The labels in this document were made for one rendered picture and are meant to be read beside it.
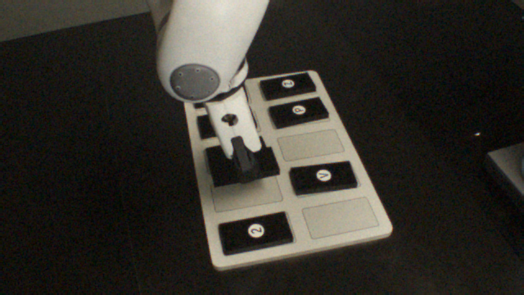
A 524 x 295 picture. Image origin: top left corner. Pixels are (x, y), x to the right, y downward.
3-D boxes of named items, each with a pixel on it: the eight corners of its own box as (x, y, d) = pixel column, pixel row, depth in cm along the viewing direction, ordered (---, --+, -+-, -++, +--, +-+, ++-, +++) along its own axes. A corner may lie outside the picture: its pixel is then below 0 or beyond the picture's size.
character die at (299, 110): (328, 118, 88) (329, 113, 87) (277, 129, 86) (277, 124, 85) (318, 101, 91) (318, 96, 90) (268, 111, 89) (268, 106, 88)
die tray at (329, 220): (393, 235, 71) (395, 231, 71) (214, 272, 67) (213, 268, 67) (314, 74, 99) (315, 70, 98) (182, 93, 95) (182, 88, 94)
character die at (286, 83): (316, 92, 93) (316, 87, 92) (267, 101, 91) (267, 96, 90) (307, 76, 97) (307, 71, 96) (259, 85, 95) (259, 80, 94)
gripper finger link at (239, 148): (249, 163, 59) (254, 175, 64) (231, 107, 61) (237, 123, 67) (240, 166, 59) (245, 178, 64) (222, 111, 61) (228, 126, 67)
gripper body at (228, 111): (253, 88, 55) (271, 151, 63) (234, 39, 62) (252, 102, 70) (190, 109, 55) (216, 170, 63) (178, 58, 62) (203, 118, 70)
